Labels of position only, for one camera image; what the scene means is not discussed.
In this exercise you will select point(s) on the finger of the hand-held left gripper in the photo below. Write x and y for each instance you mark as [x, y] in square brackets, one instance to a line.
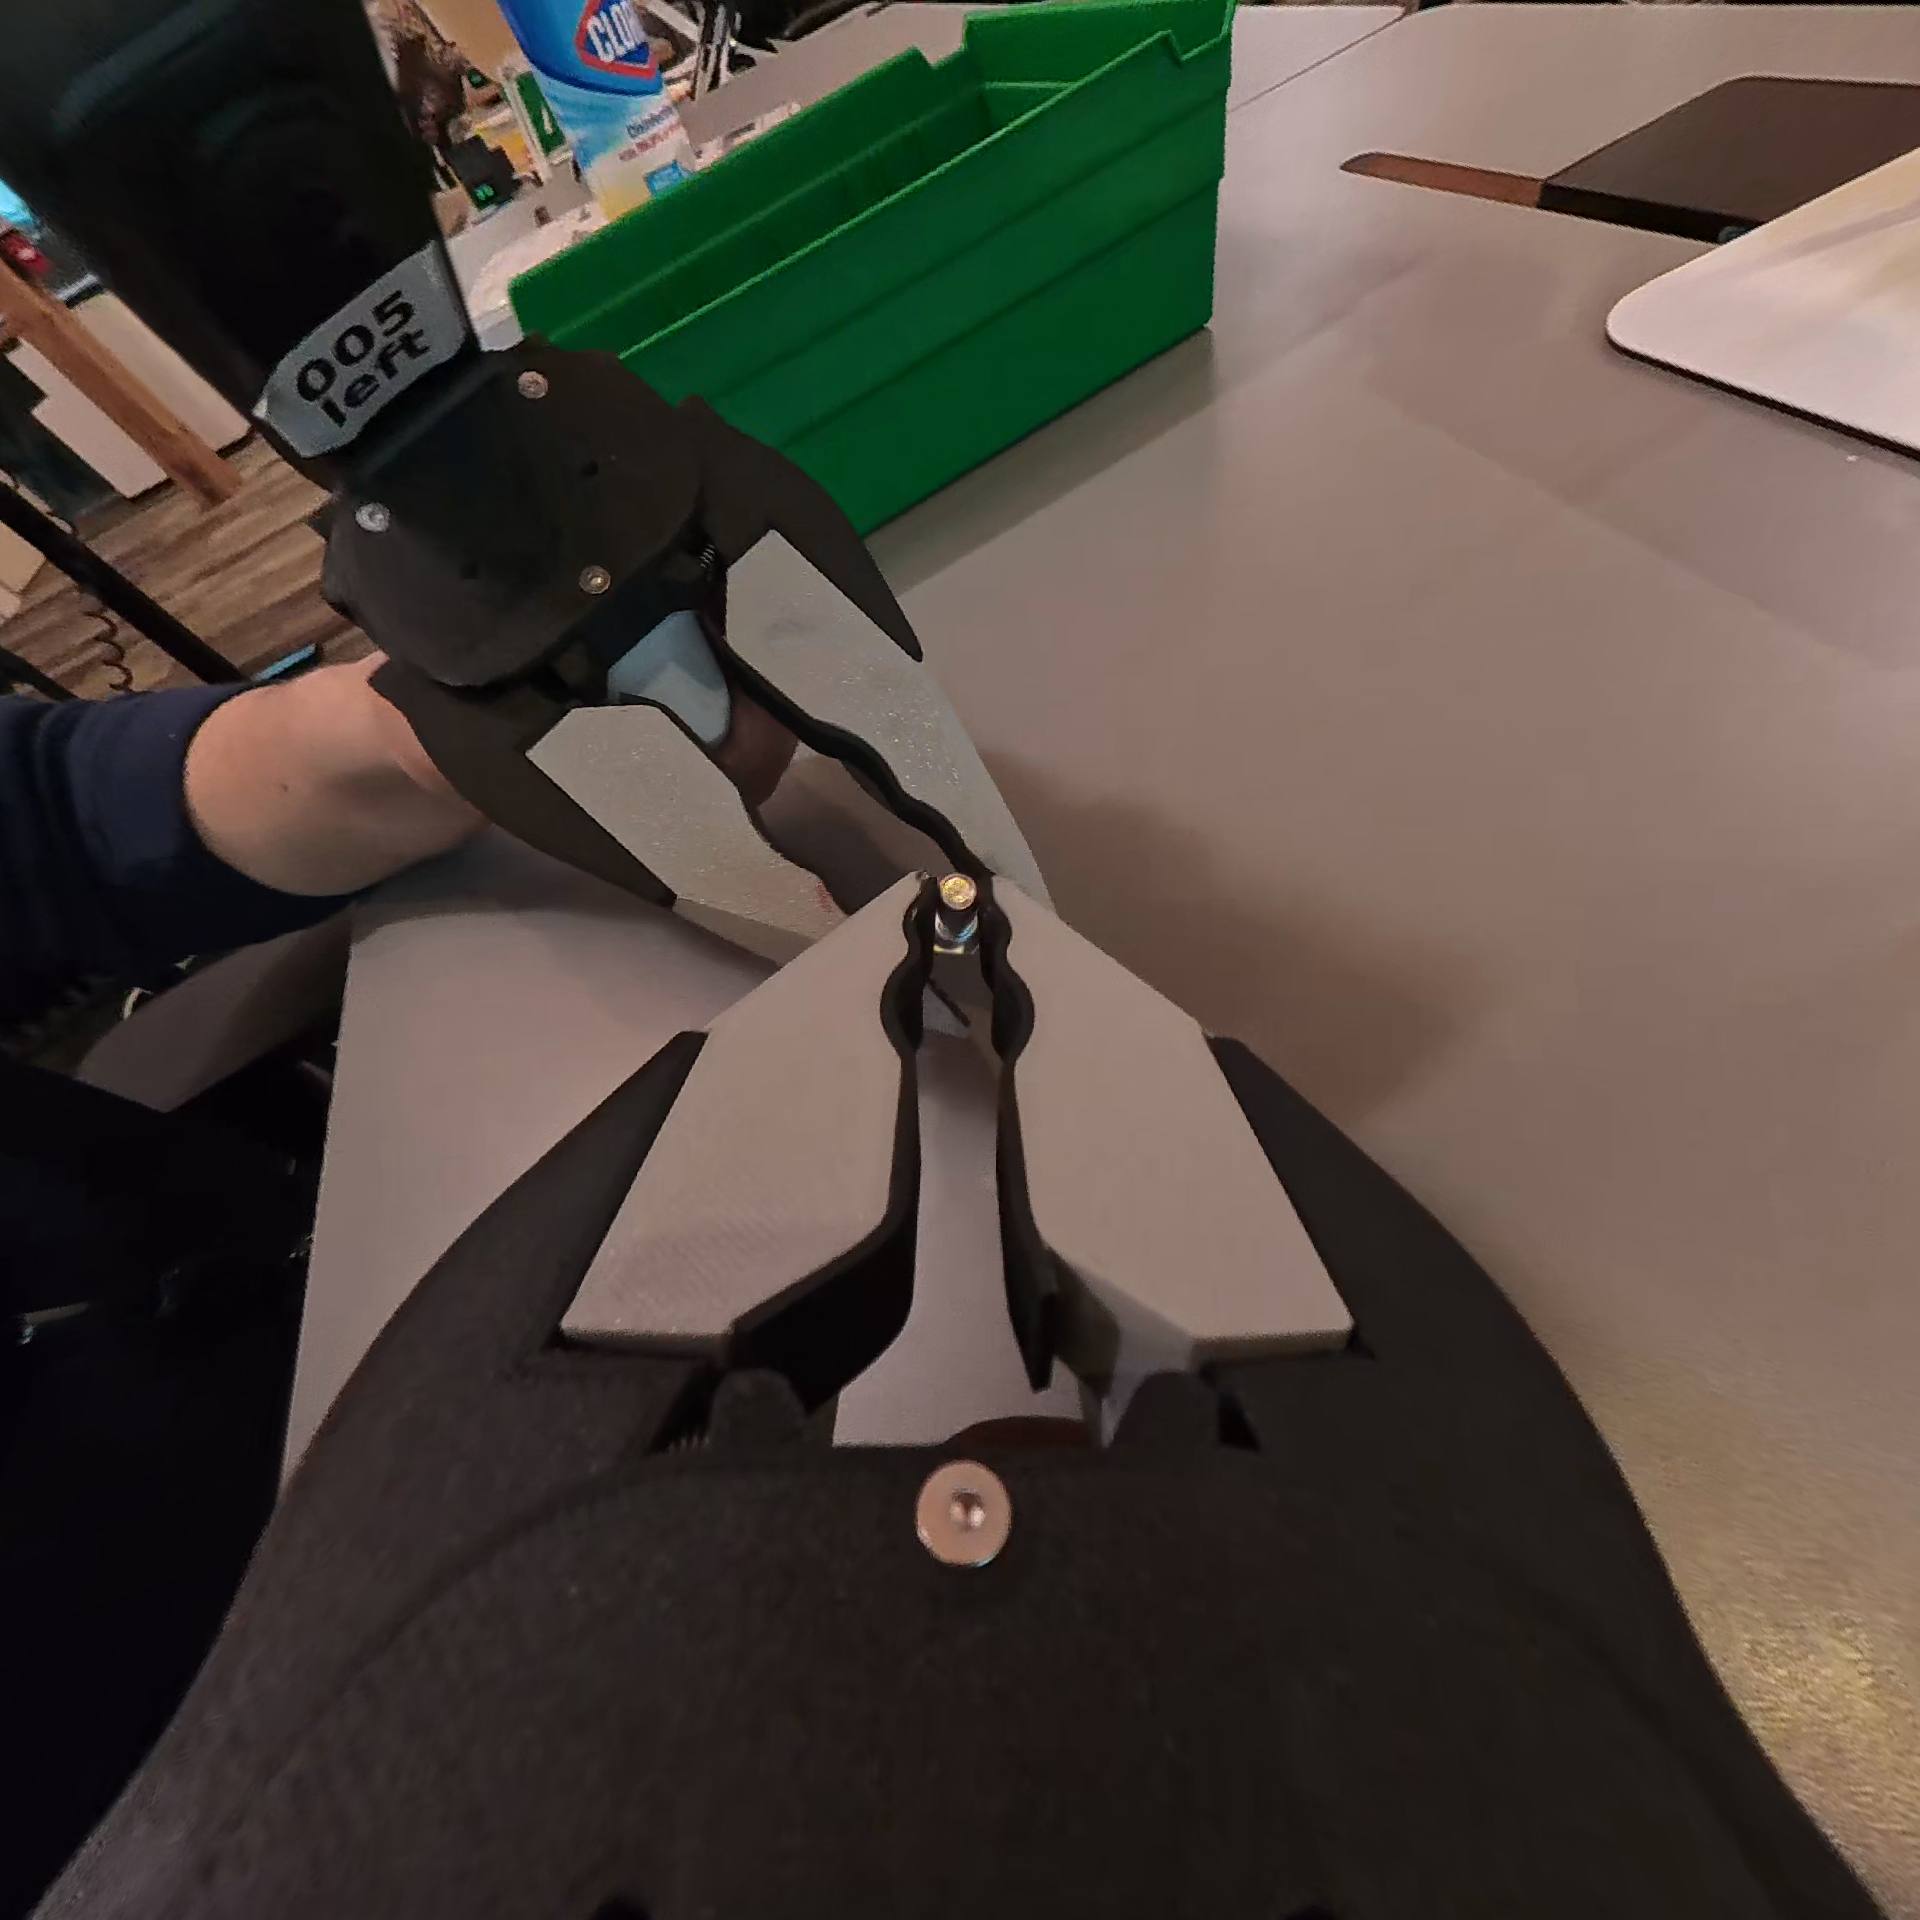
[660, 809]
[885, 704]

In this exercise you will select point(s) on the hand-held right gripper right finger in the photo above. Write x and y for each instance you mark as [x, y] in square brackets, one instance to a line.
[1185, 1184]

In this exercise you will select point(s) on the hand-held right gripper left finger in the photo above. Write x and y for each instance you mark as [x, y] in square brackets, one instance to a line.
[733, 1184]

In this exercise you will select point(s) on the short steel hex bolt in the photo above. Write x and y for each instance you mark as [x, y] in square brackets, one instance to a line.
[955, 894]

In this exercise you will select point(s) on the green plastic bin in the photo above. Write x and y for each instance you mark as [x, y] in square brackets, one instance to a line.
[973, 299]

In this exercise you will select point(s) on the person's left forearm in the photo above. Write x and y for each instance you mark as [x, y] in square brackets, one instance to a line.
[299, 780]

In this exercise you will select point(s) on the person's left hand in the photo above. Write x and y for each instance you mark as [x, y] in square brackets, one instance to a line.
[761, 756]

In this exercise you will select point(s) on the small blue bar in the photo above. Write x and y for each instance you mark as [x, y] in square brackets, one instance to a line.
[283, 662]

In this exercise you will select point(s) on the small black device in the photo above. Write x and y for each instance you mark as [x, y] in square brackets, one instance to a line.
[482, 176]

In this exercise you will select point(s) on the black tripod stand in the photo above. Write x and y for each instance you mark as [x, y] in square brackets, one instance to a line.
[134, 592]

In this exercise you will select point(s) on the disinfecting wipes canister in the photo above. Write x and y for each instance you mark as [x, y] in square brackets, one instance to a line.
[614, 105]

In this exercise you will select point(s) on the grey padded office chair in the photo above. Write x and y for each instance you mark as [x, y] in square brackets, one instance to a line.
[224, 1019]

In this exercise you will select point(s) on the white document stand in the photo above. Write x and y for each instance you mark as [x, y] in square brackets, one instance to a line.
[1798, 315]

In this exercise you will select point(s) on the wooden post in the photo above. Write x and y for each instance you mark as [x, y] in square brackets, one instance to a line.
[120, 388]

